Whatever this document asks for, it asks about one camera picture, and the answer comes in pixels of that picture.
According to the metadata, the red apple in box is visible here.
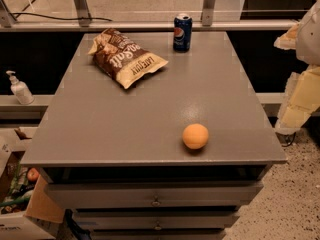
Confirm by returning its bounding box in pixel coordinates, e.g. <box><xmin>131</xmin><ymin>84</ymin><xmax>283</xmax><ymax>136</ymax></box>
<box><xmin>27</xmin><ymin>168</ymin><xmax>39</xmax><ymax>182</ymax></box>

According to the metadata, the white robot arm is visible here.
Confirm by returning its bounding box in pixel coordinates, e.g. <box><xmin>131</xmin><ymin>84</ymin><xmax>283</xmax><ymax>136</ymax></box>
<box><xmin>274</xmin><ymin>0</ymin><xmax>320</xmax><ymax>135</ymax></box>

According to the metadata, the grey drawer cabinet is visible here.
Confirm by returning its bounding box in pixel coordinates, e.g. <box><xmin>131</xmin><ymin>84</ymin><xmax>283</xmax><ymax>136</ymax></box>
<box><xmin>23</xmin><ymin>32</ymin><xmax>285</xmax><ymax>240</ymax></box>

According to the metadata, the black cable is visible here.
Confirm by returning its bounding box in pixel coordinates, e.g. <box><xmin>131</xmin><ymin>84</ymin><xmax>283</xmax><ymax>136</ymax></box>
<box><xmin>9</xmin><ymin>11</ymin><xmax>114</xmax><ymax>23</ymax></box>

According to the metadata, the middle drawer with knob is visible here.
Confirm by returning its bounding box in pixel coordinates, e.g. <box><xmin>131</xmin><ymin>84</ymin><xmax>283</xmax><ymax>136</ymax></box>
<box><xmin>73</xmin><ymin>209</ymin><xmax>239</xmax><ymax>230</ymax></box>

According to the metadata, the blue Pepsi can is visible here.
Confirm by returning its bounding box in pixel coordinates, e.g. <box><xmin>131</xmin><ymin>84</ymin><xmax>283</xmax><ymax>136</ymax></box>
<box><xmin>173</xmin><ymin>13</ymin><xmax>193</xmax><ymax>52</ymax></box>

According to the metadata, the brown chip bag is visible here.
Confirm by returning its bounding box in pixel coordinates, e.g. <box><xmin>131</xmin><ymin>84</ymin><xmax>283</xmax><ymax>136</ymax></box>
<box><xmin>88</xmin><ymin>28</ymin><xmax>168</xmax><ymax>89</ymax></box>

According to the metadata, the white pump bottle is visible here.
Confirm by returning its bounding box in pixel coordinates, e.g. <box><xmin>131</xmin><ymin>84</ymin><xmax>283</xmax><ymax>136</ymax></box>
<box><xmin>6</xmin><ymin>70</ymin><xmax>34</xmax><ymax>105</ymax></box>

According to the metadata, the cardboard box with items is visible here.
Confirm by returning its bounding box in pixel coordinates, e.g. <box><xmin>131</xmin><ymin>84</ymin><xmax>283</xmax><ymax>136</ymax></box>
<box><xmin>0</xmin><ymin>127</ymin><xmax>64</xmax><ymax>240</ymax></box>

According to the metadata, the orange fruit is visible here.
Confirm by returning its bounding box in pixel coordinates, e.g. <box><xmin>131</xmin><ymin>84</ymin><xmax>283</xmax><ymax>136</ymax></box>
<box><xmin>182</xmin><ymin>124</ymin><xmax>209</xmax><ymax>149</ymax></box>

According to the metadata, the drawer with knob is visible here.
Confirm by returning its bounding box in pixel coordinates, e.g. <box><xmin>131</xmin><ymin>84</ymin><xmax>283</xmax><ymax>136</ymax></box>
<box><xmin>73</xmin><ymin>209</ymin><xmax>239</xmax><ymax>230</ymax></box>
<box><xmin>45</xmin><ymin>181</ymin><xmax>263</xmax><ymax>209</ymax></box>

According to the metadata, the top drawer with knob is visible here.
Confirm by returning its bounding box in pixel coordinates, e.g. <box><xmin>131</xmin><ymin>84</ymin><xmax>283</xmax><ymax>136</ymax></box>
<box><xmin>45</xmin><ymin>181</ymin><xmax>263</xmax><ymax>209</ymax></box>

